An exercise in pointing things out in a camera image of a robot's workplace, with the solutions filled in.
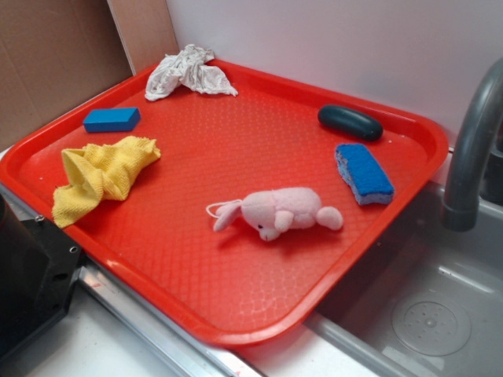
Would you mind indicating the blue rectangular block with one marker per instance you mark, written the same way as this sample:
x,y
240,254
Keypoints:
x,y
111,120

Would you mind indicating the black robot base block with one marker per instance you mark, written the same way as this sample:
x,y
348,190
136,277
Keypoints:
x,y
39,267

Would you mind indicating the pink plush bunny toy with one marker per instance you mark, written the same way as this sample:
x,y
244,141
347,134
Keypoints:
x,y
275,212

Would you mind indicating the red plastic tray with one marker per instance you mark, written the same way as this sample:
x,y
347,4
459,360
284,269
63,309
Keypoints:
x,y
229,288

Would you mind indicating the dark green oval soap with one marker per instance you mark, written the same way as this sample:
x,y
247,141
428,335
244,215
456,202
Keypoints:
x,y
350,121

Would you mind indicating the blue sponge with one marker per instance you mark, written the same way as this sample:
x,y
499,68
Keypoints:
x,y
363,174

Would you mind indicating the white crumpled cloth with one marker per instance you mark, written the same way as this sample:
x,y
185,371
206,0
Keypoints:
x,y
189,69

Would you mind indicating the yellow microfiber cloth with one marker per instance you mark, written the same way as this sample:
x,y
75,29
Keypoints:
x,y
100,172

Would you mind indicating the grey plastic sink basin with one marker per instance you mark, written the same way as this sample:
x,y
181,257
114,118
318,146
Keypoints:
x,y
422,300

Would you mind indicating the grey faucet spout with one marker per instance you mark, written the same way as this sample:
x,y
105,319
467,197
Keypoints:
x,y
476,166

